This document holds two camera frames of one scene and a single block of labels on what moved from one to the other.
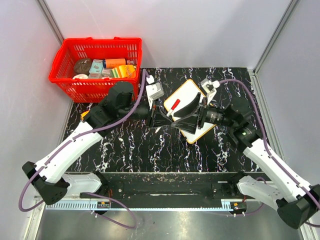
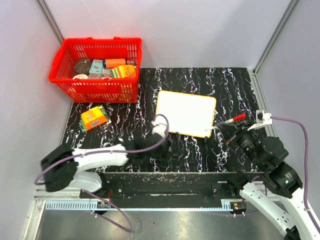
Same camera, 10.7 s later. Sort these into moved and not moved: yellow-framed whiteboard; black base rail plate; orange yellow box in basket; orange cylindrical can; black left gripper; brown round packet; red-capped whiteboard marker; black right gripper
Moved: yellow-framed whiteboard; red-capped whiteboard marker; black right gripper; black left gripper
Not moved: brown round packet; orange cylindrical can; black base rail plate; orange yellow box in basket
